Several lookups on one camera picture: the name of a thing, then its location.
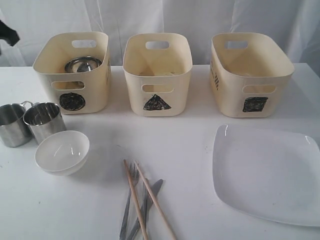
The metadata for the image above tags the white square plate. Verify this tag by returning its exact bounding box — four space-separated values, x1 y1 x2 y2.
212 124 320 227

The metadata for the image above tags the cream bin with square mark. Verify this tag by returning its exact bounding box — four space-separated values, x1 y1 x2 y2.
210 32 295 118

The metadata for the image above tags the stainless steel bowl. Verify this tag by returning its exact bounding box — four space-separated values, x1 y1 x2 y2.
64 57 103 89

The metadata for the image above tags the steel knife narrow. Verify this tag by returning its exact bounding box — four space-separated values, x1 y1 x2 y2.
142 183 148 230

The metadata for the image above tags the steel knife pointed blade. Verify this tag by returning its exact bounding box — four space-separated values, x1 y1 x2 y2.
126 179 163 240

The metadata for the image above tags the wooden chopstick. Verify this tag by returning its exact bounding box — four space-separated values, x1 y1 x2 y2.
134 160 177 240
123 159 149 240

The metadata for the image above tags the cream bin with triangle mark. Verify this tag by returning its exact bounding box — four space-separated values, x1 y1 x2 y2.
122 33 193 117

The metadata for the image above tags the white ceramic bowl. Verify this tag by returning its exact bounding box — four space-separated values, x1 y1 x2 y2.
34 130 90 176

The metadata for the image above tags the steel fork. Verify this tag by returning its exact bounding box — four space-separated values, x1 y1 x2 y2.
119 164 139 240

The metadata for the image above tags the cream bin with circle mark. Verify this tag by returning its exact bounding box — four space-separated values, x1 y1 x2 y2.
33 31 111 115

